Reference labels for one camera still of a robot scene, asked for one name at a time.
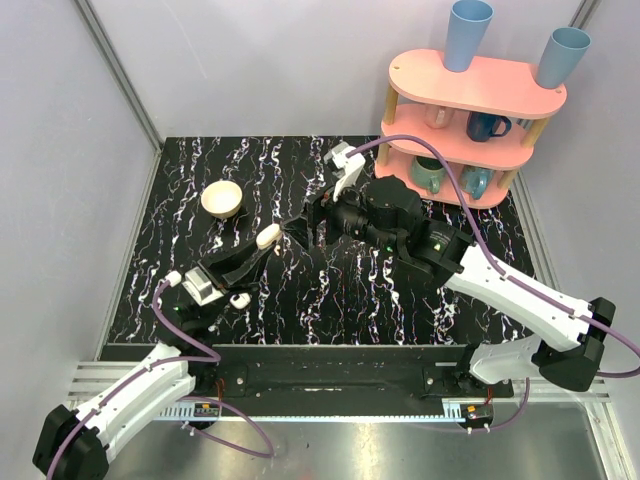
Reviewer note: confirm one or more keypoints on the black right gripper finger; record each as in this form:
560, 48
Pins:
301, 236
299, 222

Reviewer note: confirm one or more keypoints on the teal ceramic mug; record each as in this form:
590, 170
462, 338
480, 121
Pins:
427, 173

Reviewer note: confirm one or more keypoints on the pink ceramic mug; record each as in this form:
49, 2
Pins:
438, 117

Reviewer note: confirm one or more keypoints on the light blue plastic cup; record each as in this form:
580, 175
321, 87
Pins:
564, 50
468, 22

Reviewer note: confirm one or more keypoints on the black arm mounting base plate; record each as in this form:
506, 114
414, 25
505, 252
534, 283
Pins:
252, 372

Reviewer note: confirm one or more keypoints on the white earbud case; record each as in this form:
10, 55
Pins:
268, 236
240, 301

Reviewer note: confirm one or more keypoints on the dark blue ceramic mug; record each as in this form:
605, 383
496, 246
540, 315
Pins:
481, 126

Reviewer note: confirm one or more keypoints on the aluminium frame rail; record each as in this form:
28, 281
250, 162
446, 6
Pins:
113, 63

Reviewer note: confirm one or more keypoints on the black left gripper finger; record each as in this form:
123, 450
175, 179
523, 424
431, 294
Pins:
250, 272
236, 255

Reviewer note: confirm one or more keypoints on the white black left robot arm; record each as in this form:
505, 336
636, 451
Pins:
82, 442

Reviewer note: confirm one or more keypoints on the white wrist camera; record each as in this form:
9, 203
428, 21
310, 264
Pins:
200, 287
346, 165

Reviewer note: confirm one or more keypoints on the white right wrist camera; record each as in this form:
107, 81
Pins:
346, 165

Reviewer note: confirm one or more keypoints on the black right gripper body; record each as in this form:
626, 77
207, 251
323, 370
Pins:
347, 216

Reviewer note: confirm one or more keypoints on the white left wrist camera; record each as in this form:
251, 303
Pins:
200, 287

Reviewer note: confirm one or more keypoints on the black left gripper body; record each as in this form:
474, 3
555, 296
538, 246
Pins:
218, 270

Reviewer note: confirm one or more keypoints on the light blue ceramic mug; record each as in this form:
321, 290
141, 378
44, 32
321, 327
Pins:
475, 180

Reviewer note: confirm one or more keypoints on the pink three-tier wooden shelf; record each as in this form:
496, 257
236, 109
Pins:
495, 86

